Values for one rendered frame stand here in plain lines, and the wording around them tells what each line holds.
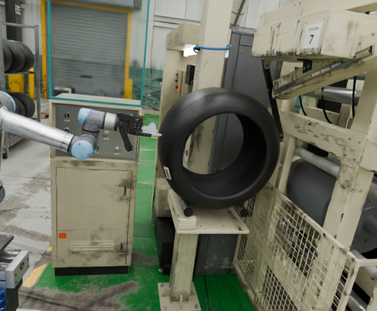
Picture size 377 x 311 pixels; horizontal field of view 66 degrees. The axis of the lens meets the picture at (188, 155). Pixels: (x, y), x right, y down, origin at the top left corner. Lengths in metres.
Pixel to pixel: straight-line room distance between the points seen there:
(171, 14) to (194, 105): 9.25
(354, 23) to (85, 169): 1.61
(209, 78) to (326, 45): 0.68
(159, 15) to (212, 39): 8.81
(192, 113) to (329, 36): 0.57
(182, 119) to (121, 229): 1.16
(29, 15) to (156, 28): 3.97
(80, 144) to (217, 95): 0.59
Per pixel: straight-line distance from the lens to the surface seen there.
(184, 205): 1.40
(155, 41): 10.37
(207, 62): 1.60
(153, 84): 10.28
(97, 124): 1.30
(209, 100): 1.25
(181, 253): 1.96
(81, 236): 2.22
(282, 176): 1.85
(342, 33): 1.17
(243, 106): 1.29
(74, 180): 2.03
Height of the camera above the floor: 1.54
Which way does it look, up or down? 17 degrees down
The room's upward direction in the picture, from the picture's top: 7 degrees clockwise
